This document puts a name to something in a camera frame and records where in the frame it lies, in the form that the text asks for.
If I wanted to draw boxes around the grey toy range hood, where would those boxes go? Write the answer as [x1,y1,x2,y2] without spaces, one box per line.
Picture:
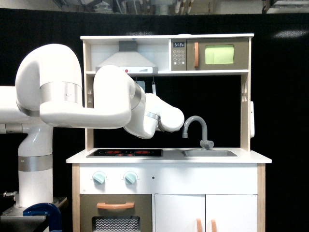
[96,41,158,74]

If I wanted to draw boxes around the toy pizza cutter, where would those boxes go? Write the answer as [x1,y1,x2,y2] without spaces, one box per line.
[152,81,156,95]

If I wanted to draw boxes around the toy microwave with green window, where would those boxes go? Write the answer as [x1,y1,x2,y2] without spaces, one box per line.
[170,38,249,71]

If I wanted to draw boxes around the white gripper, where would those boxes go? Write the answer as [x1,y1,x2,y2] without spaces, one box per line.
[156,122,179,133]

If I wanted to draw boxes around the toy cleaver knife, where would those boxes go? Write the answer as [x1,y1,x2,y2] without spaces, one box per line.
[135,81,145,92]

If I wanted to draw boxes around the right orange cabinet handle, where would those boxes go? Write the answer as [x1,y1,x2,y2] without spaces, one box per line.
[211,219,217,232]

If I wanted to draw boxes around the left white cabinet door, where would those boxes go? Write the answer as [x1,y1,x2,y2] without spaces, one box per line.
[154,194,206,232]

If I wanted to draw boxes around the grey toy faucet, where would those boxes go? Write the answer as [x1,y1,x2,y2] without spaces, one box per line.
[182,116,214,150]

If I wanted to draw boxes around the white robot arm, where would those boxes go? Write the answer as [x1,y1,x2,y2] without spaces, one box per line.
[0,44,184,208]

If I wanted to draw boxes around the left mint stove knob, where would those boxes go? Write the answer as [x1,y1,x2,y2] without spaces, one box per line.
[92,171,106,185]

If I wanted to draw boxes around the orange oven handle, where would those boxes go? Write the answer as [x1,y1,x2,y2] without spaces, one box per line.
[97,203,134,210]

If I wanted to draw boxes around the toy oven door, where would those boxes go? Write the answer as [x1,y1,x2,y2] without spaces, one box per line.
[80,194,153,232]

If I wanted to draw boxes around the white cabinet door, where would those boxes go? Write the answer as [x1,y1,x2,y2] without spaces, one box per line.
[154,194,206,232]
[205,195,257,232]

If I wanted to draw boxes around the white object on kitchen side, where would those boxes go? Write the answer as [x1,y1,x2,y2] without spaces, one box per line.
[250,101,255,138]

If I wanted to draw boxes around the grey toy sink basin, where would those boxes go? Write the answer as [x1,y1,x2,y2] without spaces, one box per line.
[182,150,237,157]

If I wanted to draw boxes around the black toy stovetop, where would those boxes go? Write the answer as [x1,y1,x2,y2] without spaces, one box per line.
[86,148,163,158]

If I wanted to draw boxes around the right white cabinet door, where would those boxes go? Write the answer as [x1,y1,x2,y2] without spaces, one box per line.
[205,195,257,232]

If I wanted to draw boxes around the mint stove knob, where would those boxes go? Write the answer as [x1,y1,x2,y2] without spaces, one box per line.
[92,171,106,185]
[124,171,137,185]

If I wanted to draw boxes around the right mint stove knob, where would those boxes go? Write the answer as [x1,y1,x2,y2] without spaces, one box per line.
[124,171,137,185]

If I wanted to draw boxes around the left orange cabinet handle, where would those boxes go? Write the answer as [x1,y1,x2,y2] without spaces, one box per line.
[197,218,202,232]

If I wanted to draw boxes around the orange cabinet handle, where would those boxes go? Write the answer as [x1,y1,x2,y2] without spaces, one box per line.
[211,219,217,232]
[197,218,202,232]

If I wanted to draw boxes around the white wooden toy kitchen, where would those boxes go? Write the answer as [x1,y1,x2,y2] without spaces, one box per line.
[68,33,271,232]

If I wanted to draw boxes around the blue clamp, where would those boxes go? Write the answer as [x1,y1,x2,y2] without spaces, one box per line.
[23,203,62,232]

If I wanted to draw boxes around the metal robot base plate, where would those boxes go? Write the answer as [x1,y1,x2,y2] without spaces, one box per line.
[0,196,68,232]

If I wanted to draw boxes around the orange microwave handle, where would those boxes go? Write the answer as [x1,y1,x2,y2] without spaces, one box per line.
[194,42,199,68]

